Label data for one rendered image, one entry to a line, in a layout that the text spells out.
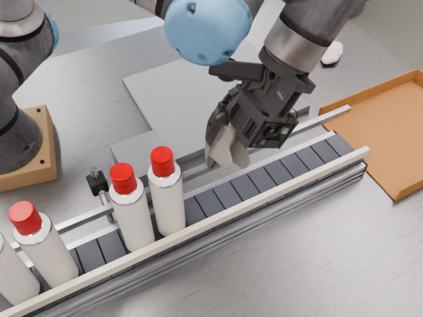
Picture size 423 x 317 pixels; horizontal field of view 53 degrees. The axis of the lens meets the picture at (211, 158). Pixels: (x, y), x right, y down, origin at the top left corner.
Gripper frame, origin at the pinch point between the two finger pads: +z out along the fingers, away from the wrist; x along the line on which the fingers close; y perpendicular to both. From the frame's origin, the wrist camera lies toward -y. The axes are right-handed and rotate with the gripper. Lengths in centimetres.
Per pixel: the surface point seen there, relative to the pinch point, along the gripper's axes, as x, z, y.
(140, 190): -11.8, 4.8, 1.8
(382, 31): 206, 0, -112
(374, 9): 216, -6, -133
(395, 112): 55, -10, -6
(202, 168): 3.2, 5.6, -3.3
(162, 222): -4.1, 13.1, 1.7
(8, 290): -26.3, 24.1, 2.5
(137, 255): -8.2, 17.6, 4.3
